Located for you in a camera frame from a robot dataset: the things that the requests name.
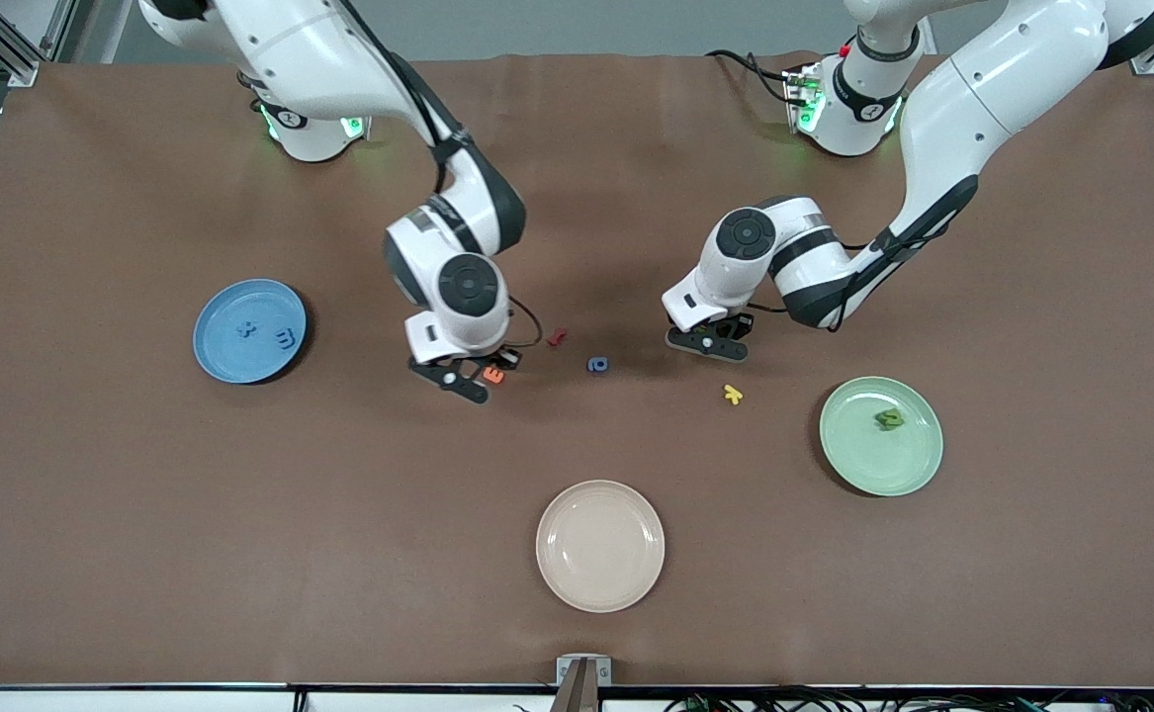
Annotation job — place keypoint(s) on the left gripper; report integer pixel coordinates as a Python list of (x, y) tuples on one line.
[(741, 323)]

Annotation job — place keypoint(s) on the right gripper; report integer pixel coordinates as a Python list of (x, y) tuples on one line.
[(503, 357)]

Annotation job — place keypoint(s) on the blue foam letter m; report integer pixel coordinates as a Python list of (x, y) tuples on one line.
[(286, 340)]

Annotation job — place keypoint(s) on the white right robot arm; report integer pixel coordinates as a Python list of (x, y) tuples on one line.
[(468, 285)]

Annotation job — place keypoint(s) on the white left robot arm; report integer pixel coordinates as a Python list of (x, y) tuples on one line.
[(745, 235)]

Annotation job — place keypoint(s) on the yellow foam letter K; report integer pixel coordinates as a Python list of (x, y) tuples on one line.
[(732, 395)]

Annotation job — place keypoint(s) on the blue foam letter a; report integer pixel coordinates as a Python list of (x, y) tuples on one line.
[(593, 367)]

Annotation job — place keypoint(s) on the green plate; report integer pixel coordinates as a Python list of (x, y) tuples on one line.
[(863, 465)]

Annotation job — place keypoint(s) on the beige plate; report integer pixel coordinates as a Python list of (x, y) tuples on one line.
[(600, 546)]

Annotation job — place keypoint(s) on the silver base connector box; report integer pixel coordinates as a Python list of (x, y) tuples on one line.
[(357, 126), (802, 94)]

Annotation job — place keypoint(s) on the blue plate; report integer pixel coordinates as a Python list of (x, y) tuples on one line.
[(240, 361)]

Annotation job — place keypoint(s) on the brown table cover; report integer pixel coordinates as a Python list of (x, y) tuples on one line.
[(141, 544)]

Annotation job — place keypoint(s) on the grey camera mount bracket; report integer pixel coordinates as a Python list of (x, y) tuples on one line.
[(581, 682)]

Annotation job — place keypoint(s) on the white table edge rail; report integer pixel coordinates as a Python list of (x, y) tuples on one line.
[(141, 702)]

